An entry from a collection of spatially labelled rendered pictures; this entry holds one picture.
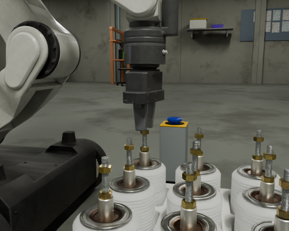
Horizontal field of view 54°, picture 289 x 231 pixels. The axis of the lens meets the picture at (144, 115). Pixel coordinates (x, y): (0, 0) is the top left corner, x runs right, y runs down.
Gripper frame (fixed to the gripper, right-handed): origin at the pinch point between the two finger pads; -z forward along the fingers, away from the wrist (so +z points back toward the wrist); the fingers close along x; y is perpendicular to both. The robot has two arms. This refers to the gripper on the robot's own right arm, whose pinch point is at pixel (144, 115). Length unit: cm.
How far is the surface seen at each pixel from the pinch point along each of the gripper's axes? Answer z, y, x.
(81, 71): -1, -655, -781
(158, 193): -16.4, 4.4, 1.7
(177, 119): -3.4, 1.6, -16.3
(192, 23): 149, -253, -820
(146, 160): -9.8, 0.9, 0.7
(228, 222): -18.1, 19.5, 3.6
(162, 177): -13.1, 4.7, 0.8
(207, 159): -36, -8, -87
